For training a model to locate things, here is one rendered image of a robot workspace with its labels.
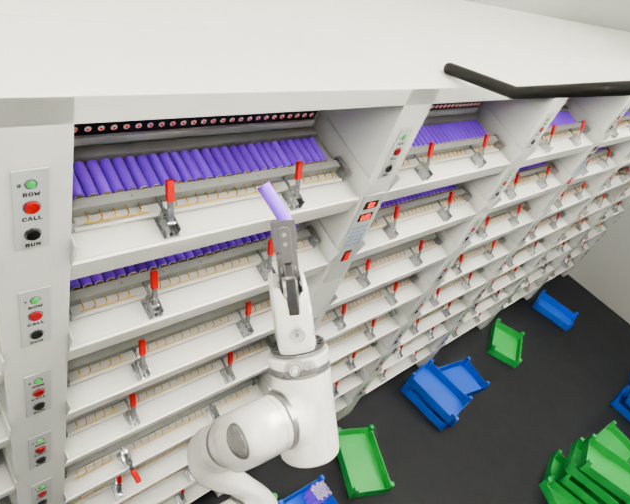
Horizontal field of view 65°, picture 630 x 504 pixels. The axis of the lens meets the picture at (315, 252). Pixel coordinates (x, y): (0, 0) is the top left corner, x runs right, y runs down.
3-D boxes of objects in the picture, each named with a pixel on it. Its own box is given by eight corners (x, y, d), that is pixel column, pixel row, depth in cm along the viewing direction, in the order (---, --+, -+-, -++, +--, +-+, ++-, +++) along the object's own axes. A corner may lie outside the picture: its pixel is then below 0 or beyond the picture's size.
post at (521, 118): (349, 413, 255) (577, 85, 144) (337, 421, 249) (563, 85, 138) (325, 383, 265) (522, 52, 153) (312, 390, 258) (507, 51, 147)
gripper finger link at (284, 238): (276, 276, 63) (270, 223, 62) (276, 271, 66) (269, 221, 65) (301, 273, 63) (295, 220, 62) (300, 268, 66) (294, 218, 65)
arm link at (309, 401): (252, 372, 69) (303, 352, 75) (264, 460, 71) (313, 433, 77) (290, 387, 62) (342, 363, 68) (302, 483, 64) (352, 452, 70)
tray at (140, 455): (259, 402, 161) (271, 392, 154) (61, 506, 122) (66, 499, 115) (231, 347, 167) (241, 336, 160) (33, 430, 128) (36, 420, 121)
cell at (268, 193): (265, 183, 66) (291, 224, 67) (255, 189, 65) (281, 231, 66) (271, 179, 65) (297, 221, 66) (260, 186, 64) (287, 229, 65)
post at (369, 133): (236, 485, 210) (440, 88, 99) (217, 497, 204) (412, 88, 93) (212, 445, 219) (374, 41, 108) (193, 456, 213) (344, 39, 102)
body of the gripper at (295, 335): (271, 370, 63) (260, 284, 61) (270, 344, 73) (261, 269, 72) (329, 361, 64) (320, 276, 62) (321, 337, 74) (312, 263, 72)
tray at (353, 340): (394, 331, 206) (414, 316, 197) (282, 390, 167) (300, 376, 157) (368, 289, 212) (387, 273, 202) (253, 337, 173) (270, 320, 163)
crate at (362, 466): (388, 493, 230) (395, 485, 225) (349, 498, 222) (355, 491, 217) (367, 432, 250) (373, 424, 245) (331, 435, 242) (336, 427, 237)
